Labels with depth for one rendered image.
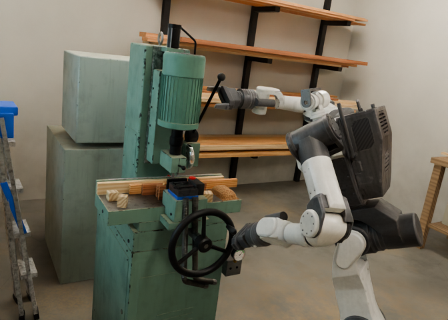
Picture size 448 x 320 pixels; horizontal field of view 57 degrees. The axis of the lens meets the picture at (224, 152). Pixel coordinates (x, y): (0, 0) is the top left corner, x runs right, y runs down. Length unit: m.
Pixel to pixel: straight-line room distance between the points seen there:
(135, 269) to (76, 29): 2.59
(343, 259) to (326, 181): 0.42
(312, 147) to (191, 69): 0.66
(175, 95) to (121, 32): 2.38
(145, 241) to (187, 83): 0.66
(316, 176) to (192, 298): 1.00
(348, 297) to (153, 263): 0.78
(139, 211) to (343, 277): 0.80
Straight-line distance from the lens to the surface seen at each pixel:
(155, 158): 1.90
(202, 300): 2.03
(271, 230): 1.33
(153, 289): 1.87
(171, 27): 1.86
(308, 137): 1.27
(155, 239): 1.75
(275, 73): 4.88
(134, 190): 1.81
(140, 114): 1.93
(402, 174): 5.04
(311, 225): 1.16
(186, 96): 1.70
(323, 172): 1.21
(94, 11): 3.96
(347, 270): 1.56
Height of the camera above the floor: 1.55
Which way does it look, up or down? 14 degrees down
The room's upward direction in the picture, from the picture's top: 7 degrees clockwise
